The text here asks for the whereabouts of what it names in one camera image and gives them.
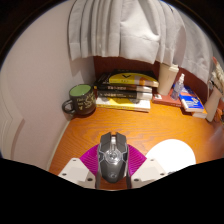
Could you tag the cream lidded tumbler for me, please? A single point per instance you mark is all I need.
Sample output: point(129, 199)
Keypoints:
point(167, 80)

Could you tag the red book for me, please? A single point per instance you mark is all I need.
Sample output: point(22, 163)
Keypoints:
point(165, 100)

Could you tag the clear spray bottle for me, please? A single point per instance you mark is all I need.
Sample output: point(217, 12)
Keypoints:
point(177, 89)

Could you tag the dark mug with green inside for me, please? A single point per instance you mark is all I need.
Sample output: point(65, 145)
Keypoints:
point(83, 101)

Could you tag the blue book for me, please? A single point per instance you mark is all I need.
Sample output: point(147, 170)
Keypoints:
point(191, 100)

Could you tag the white round printed mouse pad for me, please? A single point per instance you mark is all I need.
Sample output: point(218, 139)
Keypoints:
point(171, 155)

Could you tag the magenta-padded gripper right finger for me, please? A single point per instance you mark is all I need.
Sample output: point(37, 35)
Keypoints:
point(148, 171)

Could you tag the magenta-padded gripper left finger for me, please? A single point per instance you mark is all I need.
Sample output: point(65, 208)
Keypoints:
point(75, 171)

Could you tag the white curtain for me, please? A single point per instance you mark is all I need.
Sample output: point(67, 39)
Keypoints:
point(140, 30)

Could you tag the orange book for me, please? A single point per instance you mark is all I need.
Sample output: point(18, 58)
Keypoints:
point(201, 114)

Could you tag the cream ceramic jug vase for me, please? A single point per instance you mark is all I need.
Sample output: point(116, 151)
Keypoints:
point(213, 105)

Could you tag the grey black gaming mouse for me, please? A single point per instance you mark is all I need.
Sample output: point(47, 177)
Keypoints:
point(112, 163)

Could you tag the yellow book with white pages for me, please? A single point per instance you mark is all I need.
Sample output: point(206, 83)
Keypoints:
point(121, 104)

